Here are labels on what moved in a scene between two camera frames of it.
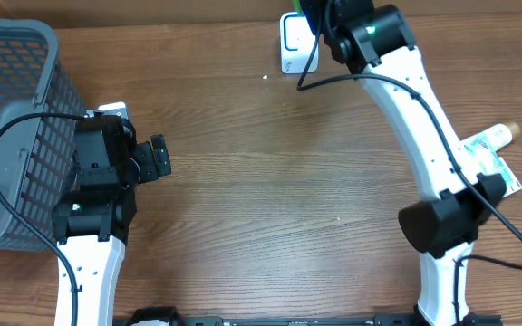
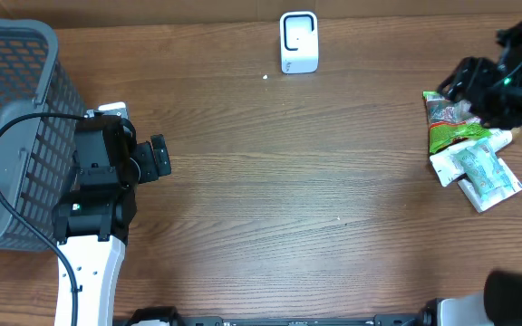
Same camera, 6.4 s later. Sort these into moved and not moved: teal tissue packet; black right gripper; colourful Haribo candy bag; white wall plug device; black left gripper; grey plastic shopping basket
Moved: colourful Haribo candy bag; black right gripper
Not moved: white wall plug device; teal tissue packet; black left gripper; grey plastic shopping basket
